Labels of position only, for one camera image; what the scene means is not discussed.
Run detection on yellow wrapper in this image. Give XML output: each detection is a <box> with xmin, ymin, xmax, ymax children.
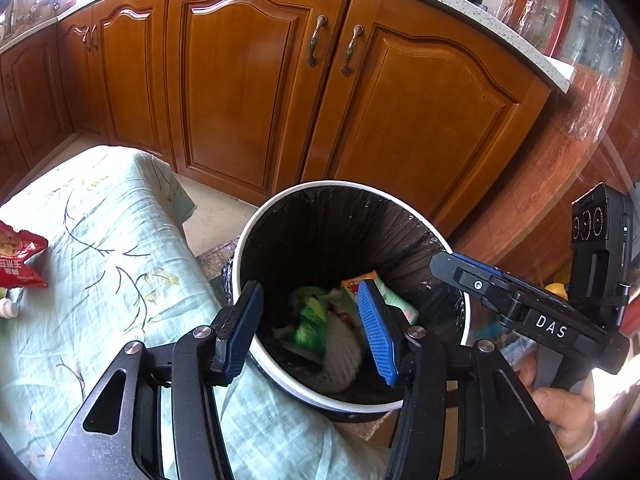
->
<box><xmin>342</xmin><ymin>270</ymin><xmax>381</xmax><ymax>296</ymax></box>

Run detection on green snack wrapper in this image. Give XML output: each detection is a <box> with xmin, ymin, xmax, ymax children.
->
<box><xmin>290</xmin><ymin>286</ymin><xmax>342</xmax><ymax>349</ymax></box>

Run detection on red snack packet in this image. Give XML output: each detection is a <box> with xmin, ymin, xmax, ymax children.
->
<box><xmin>0</xmin><ymin>220</ymin><xmax>50</xmax><ymax>290</ymax></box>

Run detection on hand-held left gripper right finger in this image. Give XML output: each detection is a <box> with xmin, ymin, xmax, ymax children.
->
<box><xmin>356</xmin><ymin>279</ymin><xmax>574</xmax><ymax>480</ymax></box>

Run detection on green floral tablecloth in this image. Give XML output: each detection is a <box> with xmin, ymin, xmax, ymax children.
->
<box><xmin>0</xmin><ymin>145</ymin><xmax>401</xmax><ymax>480</ymax></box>

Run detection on white bin with black liner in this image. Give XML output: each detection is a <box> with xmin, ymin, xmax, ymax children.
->
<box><xmin>222</xmin><ymin>180</ymin><xmax>474</xmax><ymax>424</ymax></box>

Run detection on person's right forearm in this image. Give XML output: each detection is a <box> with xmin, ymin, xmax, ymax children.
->
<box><xmin>567</xmin><ymin>425</ymin><xmax>609</xmax><ymax>480</ymax></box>

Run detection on person's right hand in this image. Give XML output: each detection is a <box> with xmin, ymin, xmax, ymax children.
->
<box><xmin>520</xmin><ymin>359</ymin><xmax>599</xmax><ymax>466</ymax></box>

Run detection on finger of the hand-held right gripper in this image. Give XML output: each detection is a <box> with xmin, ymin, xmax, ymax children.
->
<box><xmin>430</xmin><ymin>252</ymin><xmax>519</xmax><ymax>314</ymax></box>
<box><xmin>450</xmin><ymin>252</ymin><xmax>526</xmax><ymax>286</ymax></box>

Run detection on large white foam net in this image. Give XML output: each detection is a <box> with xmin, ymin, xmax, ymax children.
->
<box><xmin>320</xmin><ymin>310</ymin><xmax>366</xmax><ymax>394</ymax></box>

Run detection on green drink carton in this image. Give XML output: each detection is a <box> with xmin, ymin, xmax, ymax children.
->
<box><xmin>375</xmin><ymin>277</ymin><xmax>421</xmax><ymax>324</ymax></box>

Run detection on wooden glass cabinet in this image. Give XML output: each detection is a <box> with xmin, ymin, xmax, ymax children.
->
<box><xmin>452</xmin><ymin>0</ymin><xmax>640</xmax><ymax>287</ymax></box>

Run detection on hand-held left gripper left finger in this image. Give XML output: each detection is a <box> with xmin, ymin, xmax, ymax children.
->
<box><xmin>44</xmin><ymin>280</ymin><xmax>265</xmax><ymax>480</ymax></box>

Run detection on wooden lower cabinets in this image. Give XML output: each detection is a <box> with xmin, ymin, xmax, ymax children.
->
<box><xmin>0</xmin><ymin>0</ymin><xmax>554</xmax><ymax>237</ymax></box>

